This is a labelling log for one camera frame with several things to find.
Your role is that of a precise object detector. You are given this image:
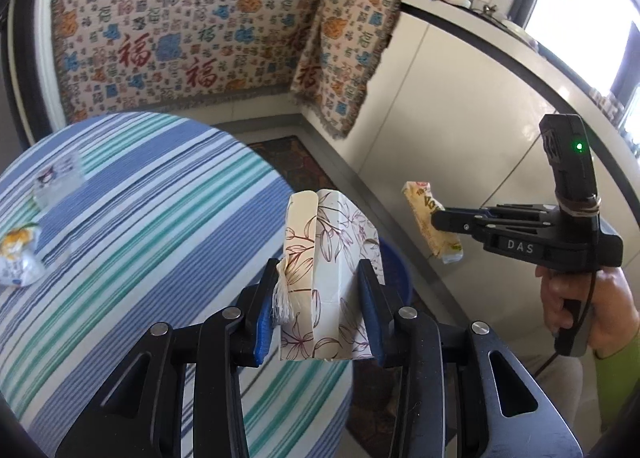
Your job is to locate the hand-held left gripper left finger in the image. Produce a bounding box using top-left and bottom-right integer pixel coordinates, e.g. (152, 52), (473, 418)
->
(55, 260), (281, 458)

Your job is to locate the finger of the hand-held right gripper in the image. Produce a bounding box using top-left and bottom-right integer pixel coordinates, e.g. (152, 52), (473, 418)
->
(482, 204), (563, 221)
(431, 208), (497, 239)

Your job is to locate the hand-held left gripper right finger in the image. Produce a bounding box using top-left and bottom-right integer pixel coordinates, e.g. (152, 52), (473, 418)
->
(357, 259), (583, 458)

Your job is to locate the yellow snack packet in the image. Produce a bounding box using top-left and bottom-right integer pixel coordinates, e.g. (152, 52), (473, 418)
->
(401, 181), (465, 265)

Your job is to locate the blue plastic bucket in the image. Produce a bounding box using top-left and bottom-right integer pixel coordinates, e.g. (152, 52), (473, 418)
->
(380, 248), (414, 307)

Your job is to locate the floral paper bag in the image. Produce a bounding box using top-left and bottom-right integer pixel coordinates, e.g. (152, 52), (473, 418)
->
(277, 188), (386, 364)

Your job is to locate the person's right hand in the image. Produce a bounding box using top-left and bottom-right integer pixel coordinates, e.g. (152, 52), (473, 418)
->
(540, 267), (640, 355)

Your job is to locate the white kitchen counter cabinet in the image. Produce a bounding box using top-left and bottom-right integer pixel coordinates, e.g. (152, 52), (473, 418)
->
(300, 0), (640, 289)

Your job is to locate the dark patterned floor mat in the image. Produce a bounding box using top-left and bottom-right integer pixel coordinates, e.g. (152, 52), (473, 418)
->
(247, 135), (346, 199)

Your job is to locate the small printed blanket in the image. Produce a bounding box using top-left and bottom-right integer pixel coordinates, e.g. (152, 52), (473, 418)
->
(289, 0), (404, 139)

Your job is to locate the window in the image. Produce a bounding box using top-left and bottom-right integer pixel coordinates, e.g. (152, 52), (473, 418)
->
(505, 0), (640, 93)

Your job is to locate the clear cartoon lid plastic container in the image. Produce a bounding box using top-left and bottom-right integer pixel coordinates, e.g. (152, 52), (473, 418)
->
(31, 152), (87, 209)

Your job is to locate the white foil snack packet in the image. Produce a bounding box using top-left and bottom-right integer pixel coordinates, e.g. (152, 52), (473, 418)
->
(0, 224), (47, 287)

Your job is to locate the large printed blanket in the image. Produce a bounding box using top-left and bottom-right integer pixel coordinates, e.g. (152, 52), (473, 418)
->
(50, 0), (332, 127)

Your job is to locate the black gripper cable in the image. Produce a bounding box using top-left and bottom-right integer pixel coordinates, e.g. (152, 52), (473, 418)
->
(527, 333), (566, 383)

